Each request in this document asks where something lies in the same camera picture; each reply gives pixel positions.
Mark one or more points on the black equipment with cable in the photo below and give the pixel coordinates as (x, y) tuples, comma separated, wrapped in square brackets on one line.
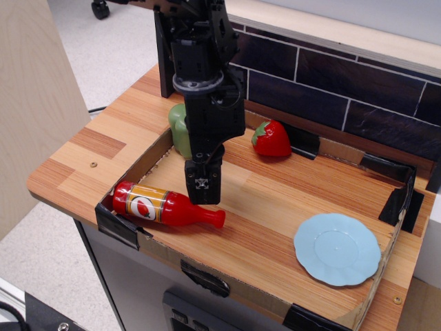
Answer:
[(26, 312)]

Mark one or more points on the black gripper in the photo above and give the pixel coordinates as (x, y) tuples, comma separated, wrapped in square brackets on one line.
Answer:
[(214, 114)]

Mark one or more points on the green toy bell pepper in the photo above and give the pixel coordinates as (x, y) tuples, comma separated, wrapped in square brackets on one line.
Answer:
[(180, 135)]

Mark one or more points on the dark tile backsplash panel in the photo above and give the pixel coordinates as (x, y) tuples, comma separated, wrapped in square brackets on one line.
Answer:
[(369, 84)]

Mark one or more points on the light blue plastic plate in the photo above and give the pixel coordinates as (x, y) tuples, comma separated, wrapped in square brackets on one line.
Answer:
[(337, 250)]

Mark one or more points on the grey cabinet under table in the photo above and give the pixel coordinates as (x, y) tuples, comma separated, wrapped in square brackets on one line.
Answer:
[(135, 284)]

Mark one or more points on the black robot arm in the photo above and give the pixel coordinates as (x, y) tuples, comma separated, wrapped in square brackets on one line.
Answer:
[(195, 43)]

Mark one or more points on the black caster wheel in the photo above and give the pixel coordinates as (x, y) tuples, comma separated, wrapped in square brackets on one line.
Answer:
[(100, 9)]

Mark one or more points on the red hot sauce bottle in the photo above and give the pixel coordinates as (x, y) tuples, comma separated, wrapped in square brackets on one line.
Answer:
[(161, 206)]

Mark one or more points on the cardboard fence with black tape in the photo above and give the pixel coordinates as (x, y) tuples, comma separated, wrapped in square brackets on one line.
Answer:
[(252, 259)]

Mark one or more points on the red toy strawberry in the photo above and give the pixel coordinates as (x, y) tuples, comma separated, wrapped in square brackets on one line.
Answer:
[(271, 139)]

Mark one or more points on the light wooden board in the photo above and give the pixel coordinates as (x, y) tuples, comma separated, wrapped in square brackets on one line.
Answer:
[(41, 104)]

